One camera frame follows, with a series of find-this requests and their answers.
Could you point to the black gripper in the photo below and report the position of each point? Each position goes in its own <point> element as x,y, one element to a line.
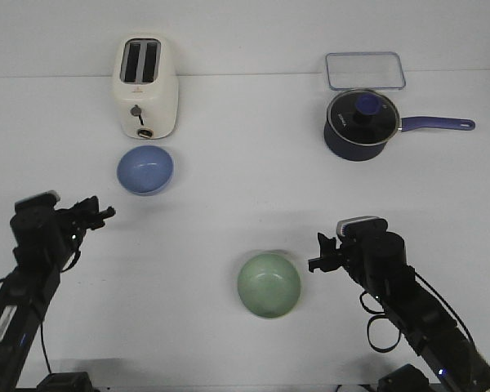
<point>86,215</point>
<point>348,255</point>

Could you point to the green bowl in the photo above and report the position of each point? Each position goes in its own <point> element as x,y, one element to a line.
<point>269,285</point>

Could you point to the blue bowl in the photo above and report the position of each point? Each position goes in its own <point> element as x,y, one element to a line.
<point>145,170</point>

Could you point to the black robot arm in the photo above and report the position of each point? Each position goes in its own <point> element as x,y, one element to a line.
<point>48,242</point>
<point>377,262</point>

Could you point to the dark blue saucepan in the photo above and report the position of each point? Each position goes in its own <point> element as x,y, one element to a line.
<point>358,153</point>

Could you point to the white two-slot toaster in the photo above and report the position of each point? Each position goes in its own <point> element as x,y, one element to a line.
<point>145,86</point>

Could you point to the glass saucepan lid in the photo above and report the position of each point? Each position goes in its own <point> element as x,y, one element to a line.
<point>363,117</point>

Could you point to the clear plastic food container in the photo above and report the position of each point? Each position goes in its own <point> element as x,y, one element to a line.
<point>376,70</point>

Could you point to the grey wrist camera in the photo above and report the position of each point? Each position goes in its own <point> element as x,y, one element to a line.
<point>356,227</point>
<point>46,199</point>

